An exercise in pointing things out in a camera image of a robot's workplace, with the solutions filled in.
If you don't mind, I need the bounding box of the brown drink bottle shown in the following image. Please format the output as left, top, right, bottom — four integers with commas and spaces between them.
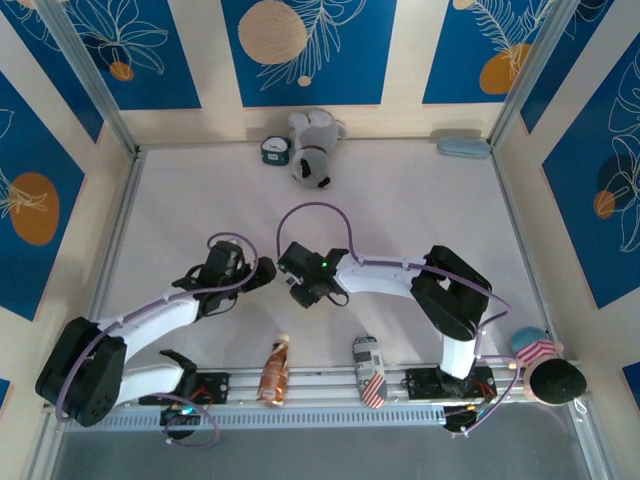
256, 333, 292, 407

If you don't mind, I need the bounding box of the newspaper print flag can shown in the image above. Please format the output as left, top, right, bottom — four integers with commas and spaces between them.
352, 334, 389, 410

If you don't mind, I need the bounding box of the small teal alarm clock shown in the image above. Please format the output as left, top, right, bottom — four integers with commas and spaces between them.
259, 134, 292, 166

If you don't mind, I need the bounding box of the grey plush dog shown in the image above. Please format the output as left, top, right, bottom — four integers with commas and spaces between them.
285, 109, 350, 190

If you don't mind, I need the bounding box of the black electronics board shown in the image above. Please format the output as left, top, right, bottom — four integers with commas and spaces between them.
442, 405, 484, 435
159, 405, 202, 441

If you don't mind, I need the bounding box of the light blue case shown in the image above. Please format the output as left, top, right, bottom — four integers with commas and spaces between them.
436, 137, 489, 160

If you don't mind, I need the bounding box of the doll with black hat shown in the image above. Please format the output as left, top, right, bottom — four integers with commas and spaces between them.
508, 325, 589, 406

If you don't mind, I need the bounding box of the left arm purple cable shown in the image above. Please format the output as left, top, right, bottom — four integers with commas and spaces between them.
55, 231, 260, 450

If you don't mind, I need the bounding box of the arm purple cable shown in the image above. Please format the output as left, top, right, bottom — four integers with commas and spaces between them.
276, 201, 526, 439
55, 231, 260, 450

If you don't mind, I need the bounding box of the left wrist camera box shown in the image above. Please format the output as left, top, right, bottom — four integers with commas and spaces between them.
224, 243, 247, 275

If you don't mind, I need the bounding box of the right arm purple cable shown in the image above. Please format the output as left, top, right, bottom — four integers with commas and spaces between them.
276, 201, 526, 439

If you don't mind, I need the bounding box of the aluminium mounting rail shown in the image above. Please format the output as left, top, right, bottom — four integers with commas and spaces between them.
42, 367, 576, 414

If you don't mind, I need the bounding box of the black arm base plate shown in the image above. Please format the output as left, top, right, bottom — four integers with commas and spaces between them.
138, 372, 231, 406
403, 368, 496, 401

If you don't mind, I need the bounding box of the grey slotted cable duct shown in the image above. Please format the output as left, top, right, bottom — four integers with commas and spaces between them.
62, 404, 449, 434

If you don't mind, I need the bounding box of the aluminium table edge rail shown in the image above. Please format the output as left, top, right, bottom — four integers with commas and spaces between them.
491, 144, 557, 341
82, 147, 147, 326

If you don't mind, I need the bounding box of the blue floral wall panel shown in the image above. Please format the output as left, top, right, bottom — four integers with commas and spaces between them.
542, 47, 640, 311
62, 0, 203, 112
221, 0, 399, 108
519, 0, 640, 134
422, 0, 574, 105
0, 72, 86, 322
0, 0, 105, 145

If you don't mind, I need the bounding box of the aluminium frame post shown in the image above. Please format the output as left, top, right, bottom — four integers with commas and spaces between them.
487, 0, 617, 151
37, 0, 140, 157

